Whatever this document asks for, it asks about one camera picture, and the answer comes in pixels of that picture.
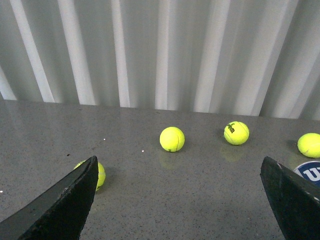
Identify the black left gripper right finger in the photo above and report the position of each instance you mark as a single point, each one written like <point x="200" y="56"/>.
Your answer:
<point x="295" y="201"/>

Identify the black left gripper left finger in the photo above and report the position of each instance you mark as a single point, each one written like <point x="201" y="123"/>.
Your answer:
<point x="60" y="212"/>

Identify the far-left yellow tennis ball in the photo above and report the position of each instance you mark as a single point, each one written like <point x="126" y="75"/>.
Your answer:
<point x="101" y="176"/>

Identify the right yellow tennis ball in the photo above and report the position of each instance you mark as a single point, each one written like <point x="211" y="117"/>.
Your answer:
<point x="309" y="145"/>

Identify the clear blue Wilson tennis can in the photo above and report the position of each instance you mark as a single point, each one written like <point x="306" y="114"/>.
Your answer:
<point x="310" y="171"/>

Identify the yellow tennis ball black logo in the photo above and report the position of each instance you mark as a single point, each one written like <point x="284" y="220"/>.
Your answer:
<point x="236" y="133"/>

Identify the plain yellow tennis ball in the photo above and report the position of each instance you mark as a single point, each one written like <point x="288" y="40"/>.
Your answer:
<point x="172" y="139"/>

